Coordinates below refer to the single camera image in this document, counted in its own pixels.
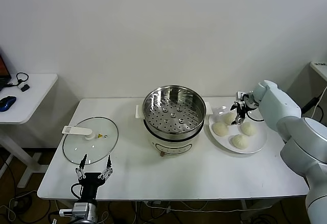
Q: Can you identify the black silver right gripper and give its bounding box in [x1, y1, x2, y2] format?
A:
[230, 94, 260, 126]

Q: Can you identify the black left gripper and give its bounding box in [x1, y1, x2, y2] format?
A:
[75, 153, 114, 204]

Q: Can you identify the white steamed baozi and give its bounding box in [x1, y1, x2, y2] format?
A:
[231, 134, 250, 150]
[240, 121, 258, 137]
[213, 122, 229, 137]
[222, 112, 236, 126]

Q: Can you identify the stainless steel steamer basket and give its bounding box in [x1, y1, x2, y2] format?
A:
[134, 85, 213, 136]

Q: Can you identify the white round plate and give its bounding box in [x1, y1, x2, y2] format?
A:
[208, 106, 268, 155]

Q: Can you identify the cream electric cooker base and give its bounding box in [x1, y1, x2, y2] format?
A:
[143, 121, 205, 158]

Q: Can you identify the white desk with label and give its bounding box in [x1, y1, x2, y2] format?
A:
[309, 60, 327, 81]

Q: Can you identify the white side desk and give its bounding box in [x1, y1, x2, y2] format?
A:
[0, 73, 58, 189]

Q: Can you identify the blue computer mouse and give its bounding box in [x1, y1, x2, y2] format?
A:
[0, 95, 17, 112]

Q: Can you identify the open black laptop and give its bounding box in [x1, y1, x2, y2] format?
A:
[0, 46, 13, 92]

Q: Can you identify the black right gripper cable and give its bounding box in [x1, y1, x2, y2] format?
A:
[245, 113, 266, 122]

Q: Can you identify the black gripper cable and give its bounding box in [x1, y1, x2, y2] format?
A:
[245, 113, 266, 122]
[71, 183, 82, 201]

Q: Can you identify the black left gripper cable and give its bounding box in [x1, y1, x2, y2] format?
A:
[71, 183, 82, 201]

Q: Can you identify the glass lid with white handle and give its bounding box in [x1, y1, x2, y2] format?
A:
[62, 116, 120, 165]

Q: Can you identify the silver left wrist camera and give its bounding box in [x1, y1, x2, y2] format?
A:
[59, 202, 90, 217]

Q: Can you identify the white cord under table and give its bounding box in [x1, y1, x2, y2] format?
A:
[145, 200, 272, 214]

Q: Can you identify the thin black looped cable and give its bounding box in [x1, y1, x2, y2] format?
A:
[5, 72, 29, 88]

